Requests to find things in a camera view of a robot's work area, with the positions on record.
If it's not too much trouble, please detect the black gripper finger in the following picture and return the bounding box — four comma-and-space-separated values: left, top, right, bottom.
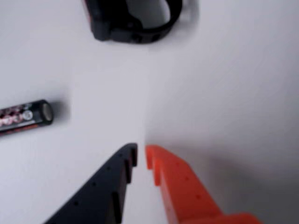
44, 143, 138, 224

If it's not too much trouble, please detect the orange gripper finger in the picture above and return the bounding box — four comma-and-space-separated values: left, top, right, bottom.
144, 144, 263, 224

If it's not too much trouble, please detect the black AA battery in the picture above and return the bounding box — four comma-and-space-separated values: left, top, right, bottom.
0, 99, 55, 138

